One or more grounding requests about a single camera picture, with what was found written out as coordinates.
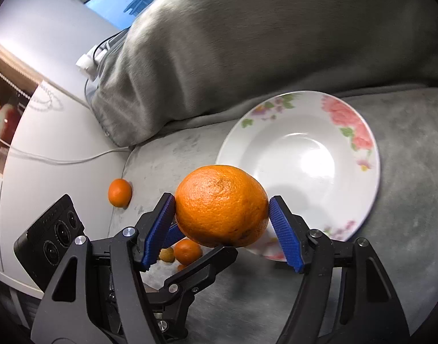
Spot brown kiwi-like fruit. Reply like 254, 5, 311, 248
158, 247, 175, 263

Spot grey sofa back cushion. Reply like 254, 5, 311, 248
89, 0, 438, 147

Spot large orange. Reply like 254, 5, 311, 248
175, 165, 269, 248

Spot floral white plate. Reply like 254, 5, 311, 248
216, 91, 380, 241

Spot small mandarin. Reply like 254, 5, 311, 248
174, 239, 203, 266
108, 179, 133, 208

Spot white power adapter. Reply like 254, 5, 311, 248
75, 45, 108, 81

